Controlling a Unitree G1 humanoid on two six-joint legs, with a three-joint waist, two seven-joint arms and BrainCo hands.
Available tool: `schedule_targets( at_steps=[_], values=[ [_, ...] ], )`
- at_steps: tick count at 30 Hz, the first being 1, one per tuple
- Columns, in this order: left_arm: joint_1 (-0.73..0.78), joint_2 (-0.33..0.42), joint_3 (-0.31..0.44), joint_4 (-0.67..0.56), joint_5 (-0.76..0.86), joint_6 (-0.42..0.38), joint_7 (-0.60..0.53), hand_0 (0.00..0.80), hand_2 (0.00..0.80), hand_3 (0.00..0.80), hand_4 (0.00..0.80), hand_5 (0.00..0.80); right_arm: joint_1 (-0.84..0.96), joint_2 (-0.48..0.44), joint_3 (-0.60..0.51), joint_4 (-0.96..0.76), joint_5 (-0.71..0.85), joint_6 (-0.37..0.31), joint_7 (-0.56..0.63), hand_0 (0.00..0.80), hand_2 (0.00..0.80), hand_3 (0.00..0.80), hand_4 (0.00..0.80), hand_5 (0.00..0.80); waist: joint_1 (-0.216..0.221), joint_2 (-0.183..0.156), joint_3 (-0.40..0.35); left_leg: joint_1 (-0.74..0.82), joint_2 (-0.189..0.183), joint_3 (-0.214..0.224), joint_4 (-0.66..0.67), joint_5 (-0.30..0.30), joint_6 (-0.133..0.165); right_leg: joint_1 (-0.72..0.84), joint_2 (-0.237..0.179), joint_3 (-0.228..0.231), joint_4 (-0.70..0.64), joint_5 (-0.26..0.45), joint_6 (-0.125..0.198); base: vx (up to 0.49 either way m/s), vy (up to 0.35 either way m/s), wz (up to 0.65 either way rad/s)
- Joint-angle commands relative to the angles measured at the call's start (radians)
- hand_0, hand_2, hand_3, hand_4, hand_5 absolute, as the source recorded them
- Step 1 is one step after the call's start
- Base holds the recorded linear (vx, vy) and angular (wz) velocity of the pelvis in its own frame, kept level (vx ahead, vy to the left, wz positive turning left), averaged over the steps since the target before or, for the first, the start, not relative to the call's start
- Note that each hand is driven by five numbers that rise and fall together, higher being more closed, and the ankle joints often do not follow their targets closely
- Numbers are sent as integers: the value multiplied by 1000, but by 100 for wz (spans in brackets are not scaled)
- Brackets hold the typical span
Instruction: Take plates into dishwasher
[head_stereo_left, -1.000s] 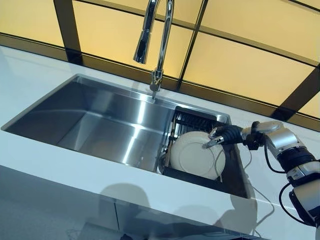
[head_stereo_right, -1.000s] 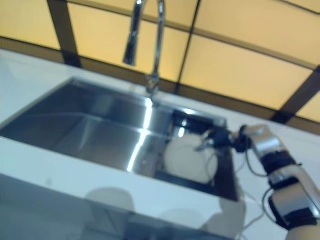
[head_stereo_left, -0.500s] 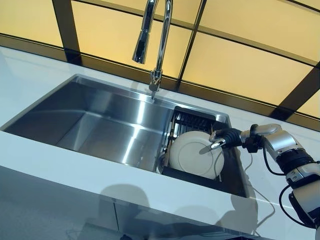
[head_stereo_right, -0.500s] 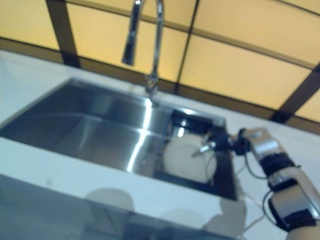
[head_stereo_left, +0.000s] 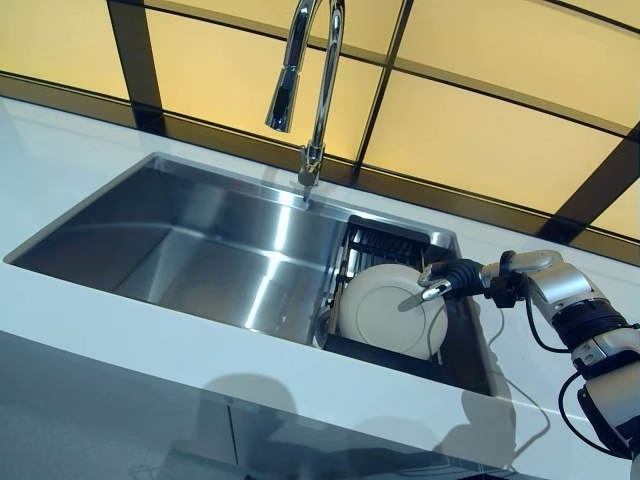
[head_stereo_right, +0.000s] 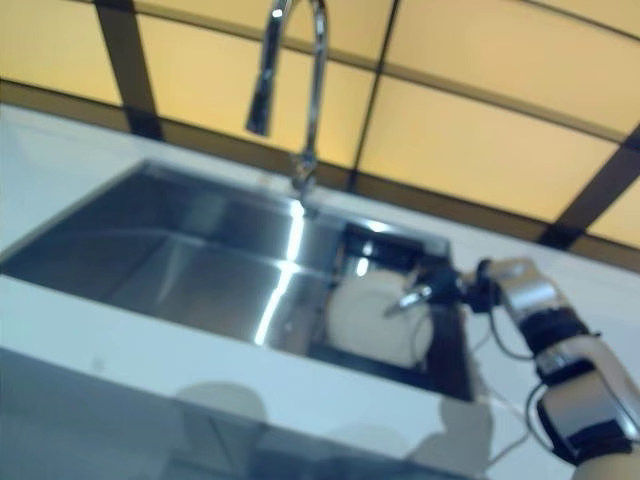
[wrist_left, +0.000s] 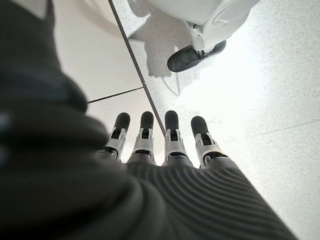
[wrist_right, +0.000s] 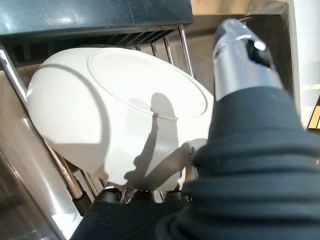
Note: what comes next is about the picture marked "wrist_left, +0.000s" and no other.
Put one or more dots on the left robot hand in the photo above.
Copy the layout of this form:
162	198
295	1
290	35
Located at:
62	175

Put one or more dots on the black left robot foot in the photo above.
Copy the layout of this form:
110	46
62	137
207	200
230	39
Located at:
182	60

